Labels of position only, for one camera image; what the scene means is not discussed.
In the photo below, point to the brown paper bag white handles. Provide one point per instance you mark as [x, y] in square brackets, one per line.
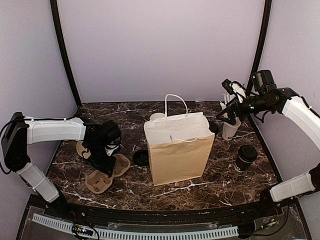
[179, 146]

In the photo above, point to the black cup lid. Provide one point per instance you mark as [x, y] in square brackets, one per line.
[247, 153]
[213, 127]

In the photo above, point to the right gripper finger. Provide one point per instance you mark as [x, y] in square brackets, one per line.
[229, 86]
[227, 114]

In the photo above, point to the bundle of white wrapped straws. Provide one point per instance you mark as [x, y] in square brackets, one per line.
[226, 99]

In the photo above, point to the black right frame post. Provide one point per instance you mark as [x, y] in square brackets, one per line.
[260, 43]

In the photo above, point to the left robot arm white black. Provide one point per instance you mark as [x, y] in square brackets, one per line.
[22, 131]

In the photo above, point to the single black paper cup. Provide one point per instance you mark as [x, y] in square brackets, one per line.
[241, 165]

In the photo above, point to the white cup holding straws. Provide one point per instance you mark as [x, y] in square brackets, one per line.
[229, 131]

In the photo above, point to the beige round plate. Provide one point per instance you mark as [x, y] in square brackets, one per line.
[81, 150]

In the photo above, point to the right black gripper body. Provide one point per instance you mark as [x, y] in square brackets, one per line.
[260, 103]

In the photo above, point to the white slotted cable duct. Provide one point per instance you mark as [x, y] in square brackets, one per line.
[96, 233]

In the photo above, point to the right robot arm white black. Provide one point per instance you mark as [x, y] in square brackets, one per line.
[302, 115]

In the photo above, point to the stack of black paper cups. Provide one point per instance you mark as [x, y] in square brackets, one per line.
[157, 116]

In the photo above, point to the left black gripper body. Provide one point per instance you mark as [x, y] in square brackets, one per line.
[97, 158]

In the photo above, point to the black front table rail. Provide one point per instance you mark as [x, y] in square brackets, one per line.
[98, 216]

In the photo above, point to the black frame post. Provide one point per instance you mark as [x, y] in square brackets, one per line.
[63, 51]
[260, 43]

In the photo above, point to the black left frame post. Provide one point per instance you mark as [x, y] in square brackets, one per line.
[63, 51]

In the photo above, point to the stack of black cup lids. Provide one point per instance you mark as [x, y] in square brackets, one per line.
[141, 157]

